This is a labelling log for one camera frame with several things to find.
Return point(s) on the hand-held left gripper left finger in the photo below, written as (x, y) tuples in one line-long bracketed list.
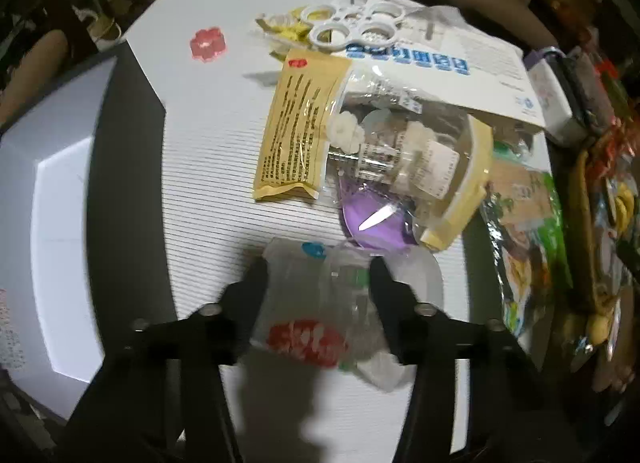
[(250, 293)]

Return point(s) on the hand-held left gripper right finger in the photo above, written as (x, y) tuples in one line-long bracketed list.
[(385, 293)]

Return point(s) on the clear plastic bag red label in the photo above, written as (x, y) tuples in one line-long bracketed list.
[(310, 293)]

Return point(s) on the purple plastic lid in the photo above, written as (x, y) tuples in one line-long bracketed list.
[(375, 233)]

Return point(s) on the green seaweed snack packet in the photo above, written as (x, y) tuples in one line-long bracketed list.
[(525, 223)]

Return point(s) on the black storage container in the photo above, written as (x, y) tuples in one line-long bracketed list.
[(50, 243)]

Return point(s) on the white box blue print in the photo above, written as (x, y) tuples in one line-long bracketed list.
[(475, 73)]

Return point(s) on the kraft zip bag clear window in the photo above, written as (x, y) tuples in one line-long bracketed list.
[(295, 118)]

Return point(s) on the wicker basket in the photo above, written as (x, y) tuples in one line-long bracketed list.
[(582, 243)]

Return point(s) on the pink flower-shaped mold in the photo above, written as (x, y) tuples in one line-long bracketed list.
[(207, 44)]

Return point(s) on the black remote control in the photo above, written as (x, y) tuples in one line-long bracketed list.
[(587, 93)]

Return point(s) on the brown armchair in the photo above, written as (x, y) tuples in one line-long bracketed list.
[(30, 68)]

